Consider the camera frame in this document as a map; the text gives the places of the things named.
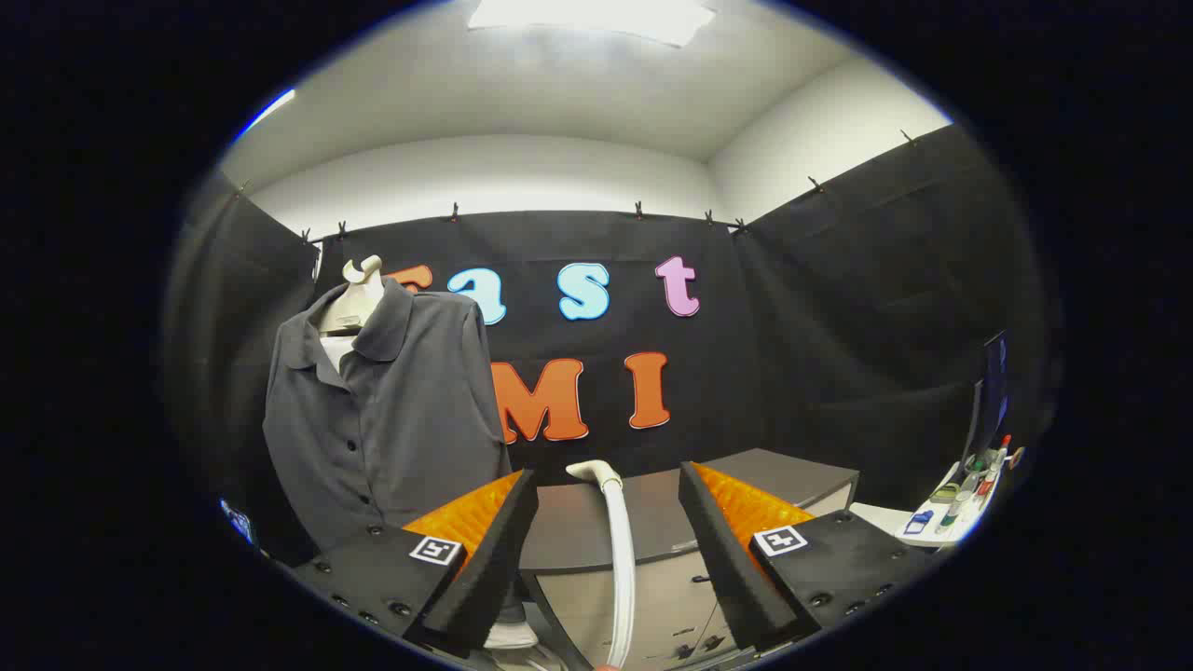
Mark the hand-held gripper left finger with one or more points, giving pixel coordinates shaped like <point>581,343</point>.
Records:
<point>499,559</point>

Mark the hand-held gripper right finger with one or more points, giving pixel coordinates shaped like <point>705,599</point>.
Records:
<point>722,550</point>

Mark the dark grey button shirt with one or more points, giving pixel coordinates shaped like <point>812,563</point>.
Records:
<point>410,419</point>

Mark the cream clothes hanger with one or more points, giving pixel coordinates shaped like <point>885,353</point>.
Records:
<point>359,298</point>

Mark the grey top drawer cabinet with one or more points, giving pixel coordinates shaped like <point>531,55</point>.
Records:
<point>578,527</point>

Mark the small blue box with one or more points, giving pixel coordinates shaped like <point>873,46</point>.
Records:
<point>918,522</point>

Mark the black backdrop cloth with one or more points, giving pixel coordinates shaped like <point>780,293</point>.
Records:
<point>792,326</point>

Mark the white side table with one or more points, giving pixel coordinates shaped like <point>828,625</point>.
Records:
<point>965,508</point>

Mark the small ceiling light panel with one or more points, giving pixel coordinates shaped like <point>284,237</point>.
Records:
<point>268,110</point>

